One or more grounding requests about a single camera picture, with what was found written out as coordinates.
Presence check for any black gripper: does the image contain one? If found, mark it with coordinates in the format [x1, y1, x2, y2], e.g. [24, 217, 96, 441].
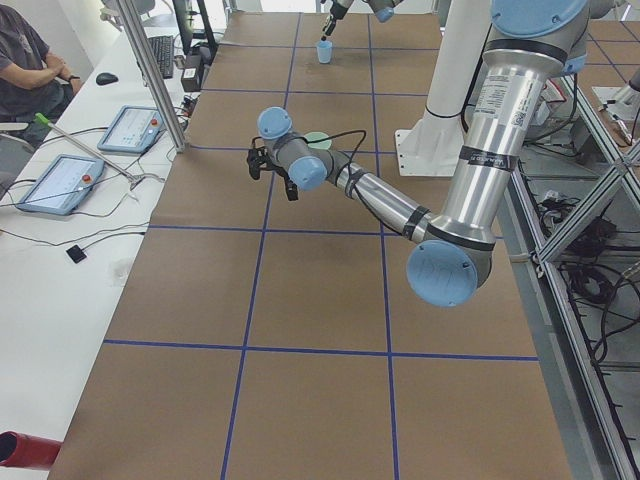
[246, 144, 298, 202]
[321, 0, 353, 41]

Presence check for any light blue plastic cup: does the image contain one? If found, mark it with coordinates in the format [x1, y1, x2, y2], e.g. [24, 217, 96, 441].
[316, 40, 333, 65]

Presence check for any mint green bowl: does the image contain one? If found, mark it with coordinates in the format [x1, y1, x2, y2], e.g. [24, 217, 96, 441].
[304, 131, 332, 150]

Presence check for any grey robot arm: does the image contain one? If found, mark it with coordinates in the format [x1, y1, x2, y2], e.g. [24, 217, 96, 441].
[321, 0, 402, 40]
[247, 1, 592, 307]

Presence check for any black power adapter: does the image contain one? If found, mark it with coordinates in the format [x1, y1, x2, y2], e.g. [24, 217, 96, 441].
[181, 54, 204, 93]

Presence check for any green tipped metal rod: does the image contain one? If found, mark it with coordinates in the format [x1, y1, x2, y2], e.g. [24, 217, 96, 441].
[34, 112, 145, 190]

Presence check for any far blue teach pendant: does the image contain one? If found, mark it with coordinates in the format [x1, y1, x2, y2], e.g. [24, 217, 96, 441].
[97, 105, 165, 155]

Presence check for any blue teach pendant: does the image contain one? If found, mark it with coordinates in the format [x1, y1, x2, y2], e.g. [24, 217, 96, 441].
[16, 154, 105, 216]
[97, 105, 165, 155]

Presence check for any black keyboard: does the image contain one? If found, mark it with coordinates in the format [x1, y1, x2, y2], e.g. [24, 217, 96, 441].
[147, 35, 174, 79]

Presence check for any white side table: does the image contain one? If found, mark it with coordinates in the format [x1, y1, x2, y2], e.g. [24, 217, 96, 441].
[0, 12, 231, 480]

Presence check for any black computer mouse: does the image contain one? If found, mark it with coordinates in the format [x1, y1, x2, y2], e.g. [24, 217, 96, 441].
[95, 72, 119, 86]

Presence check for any near blue teach pendant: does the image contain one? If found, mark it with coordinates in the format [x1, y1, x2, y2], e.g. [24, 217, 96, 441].
[16, 154, 105, 216]

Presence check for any small black square pad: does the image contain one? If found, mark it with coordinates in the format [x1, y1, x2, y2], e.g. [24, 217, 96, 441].
[66, 245, 87, 264]

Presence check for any seated person in grey shirt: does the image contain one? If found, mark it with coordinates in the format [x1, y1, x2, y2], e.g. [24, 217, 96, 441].
[1, 5, 83, 148]

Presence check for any red cylinder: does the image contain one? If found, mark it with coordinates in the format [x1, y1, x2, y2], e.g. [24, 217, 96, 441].
[1, 431, 62, 470]

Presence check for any aluminium frame post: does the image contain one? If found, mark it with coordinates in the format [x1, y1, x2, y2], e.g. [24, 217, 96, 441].
[116, 0, 186, 153]

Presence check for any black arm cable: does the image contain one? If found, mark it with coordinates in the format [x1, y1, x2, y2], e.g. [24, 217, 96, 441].
[299, 129, 367, 176]

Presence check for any white metal pedestal base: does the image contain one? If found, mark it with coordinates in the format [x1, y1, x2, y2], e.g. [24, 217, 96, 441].
[393, 0, 494, 178]

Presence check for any aluminium frame rail structure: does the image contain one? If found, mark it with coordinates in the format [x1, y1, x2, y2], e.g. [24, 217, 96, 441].
[499, 19, 640, 480]

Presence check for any bundle of black floor cables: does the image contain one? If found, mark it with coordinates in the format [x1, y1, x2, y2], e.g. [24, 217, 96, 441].
[554, 209, 640, 366]

